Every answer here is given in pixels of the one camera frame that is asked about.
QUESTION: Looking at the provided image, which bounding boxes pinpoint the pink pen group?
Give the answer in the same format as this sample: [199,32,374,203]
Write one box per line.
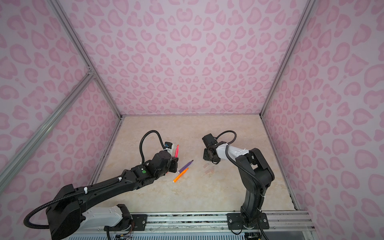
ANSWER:
[175,145,179,158]

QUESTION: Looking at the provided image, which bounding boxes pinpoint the purple pen group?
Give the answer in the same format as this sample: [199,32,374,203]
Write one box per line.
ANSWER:
[179,160,194,173]

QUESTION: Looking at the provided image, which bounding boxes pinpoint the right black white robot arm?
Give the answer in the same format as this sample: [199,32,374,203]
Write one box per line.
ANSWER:
[202,134,275,228]

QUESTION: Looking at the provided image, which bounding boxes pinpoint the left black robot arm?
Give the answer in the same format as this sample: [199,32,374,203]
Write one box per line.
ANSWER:
[46,150,179,240]

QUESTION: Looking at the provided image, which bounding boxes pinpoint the orange pen right group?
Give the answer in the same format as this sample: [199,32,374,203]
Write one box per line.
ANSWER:
[173,168,189,183]

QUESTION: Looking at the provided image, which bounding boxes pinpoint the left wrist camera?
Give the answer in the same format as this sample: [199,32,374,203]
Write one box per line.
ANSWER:
[164,142,175,157]

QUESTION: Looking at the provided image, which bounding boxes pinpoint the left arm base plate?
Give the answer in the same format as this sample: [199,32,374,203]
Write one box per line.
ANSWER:
[104,214,148,232]

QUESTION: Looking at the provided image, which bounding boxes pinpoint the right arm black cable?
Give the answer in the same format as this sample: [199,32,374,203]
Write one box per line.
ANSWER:
[215,130,271,240]

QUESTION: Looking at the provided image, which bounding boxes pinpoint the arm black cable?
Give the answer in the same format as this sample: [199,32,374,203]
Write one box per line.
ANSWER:
[215,130,271,240]
[23,129,166,230]

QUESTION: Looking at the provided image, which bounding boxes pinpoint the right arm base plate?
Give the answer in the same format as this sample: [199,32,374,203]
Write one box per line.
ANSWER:
[226,213,270,230]

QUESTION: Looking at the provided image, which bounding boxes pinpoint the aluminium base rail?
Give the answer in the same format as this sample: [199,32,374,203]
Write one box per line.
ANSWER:
[69,211,319,240]

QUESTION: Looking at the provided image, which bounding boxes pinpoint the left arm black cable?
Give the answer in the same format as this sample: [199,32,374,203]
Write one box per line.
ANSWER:
[23,129,166,230]

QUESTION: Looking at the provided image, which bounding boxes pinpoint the diagonal aluminium frame bar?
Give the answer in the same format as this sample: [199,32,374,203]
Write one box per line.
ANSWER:
[1,71,95,193]

